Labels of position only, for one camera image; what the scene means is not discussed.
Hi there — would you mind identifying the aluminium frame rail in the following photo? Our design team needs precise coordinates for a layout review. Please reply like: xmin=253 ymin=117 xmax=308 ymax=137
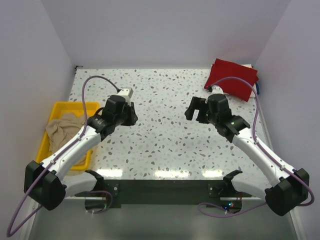
xmin=18 ymin=194 xmax=307 ymax=240

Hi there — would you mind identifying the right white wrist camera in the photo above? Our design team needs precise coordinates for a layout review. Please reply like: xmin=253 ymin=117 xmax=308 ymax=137
xmin=211 ymin=85 xmax=225 ymax=95

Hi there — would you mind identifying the blue folded t shirt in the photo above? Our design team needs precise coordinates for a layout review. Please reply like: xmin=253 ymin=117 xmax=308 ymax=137
xmin=255 ymin=82 xmax=260 ymax=95

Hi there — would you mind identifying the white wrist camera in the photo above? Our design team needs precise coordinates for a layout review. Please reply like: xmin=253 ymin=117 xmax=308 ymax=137
xmin=211 ymin=85 xmax=225 ymax=95
xmin=117 ymin=87 xmax=134 ymax=105

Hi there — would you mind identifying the red t shirt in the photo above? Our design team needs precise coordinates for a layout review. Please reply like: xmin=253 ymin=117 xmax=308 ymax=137
xmin=204 ymin=58 xmax=259 ymax=102

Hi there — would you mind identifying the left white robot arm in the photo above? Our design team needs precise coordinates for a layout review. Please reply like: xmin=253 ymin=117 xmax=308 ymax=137
xmin=24 ymin=88 xmax=138 ymax=211

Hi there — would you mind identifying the yellow plastic tray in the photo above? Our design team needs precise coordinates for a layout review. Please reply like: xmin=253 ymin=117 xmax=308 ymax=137
xmin=35 ymin=101 xmax=100 ymax=171

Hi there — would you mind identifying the beige t shirt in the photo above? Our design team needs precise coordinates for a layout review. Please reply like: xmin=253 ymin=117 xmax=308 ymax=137
xmin=45 ymin=112 xmax=85 ymax=154

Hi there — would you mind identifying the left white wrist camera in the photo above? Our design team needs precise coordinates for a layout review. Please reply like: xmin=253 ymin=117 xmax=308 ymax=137
xmin=117 ymin=87 xmax=134 ymax=105

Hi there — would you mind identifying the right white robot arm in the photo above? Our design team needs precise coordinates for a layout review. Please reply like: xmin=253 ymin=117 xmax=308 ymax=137
xmin=184 ymin=93 xmax=310 ymax=216

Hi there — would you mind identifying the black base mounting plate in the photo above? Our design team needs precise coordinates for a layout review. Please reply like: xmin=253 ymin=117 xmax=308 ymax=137
xmin=75 ymin=179 xmax=249 ymax=210

